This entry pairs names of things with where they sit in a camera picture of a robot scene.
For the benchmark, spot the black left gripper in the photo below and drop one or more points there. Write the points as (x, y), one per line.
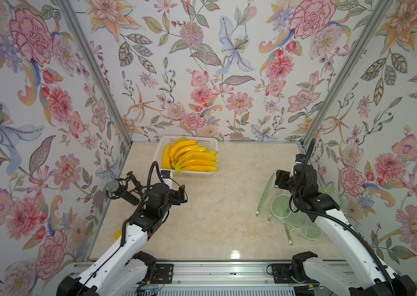
(179, 195)

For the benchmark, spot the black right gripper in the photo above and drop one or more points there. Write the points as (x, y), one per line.
(283, 178)

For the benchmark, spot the single yellow banana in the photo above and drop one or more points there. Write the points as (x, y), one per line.
(180, 145)
(166, 162)

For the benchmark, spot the yellow banana bunch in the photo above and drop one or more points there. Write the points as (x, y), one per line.
(193, 161)
(185, 150)

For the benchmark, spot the zip-top bag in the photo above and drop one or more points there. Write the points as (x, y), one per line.
(274, 207)
(304, 229)

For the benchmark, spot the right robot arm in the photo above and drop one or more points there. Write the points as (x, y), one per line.
(373, 276)

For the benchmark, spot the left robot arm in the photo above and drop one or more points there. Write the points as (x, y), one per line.
(124, 265)

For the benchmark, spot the black microphone on tripod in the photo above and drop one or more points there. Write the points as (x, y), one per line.
(128, 189)

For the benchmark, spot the white plastic basket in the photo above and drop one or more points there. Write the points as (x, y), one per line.
(209, 143)

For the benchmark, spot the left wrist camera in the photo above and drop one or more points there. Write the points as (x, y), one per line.
(166, 177)

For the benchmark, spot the aluminium front rail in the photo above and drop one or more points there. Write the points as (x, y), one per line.
(250, 274)

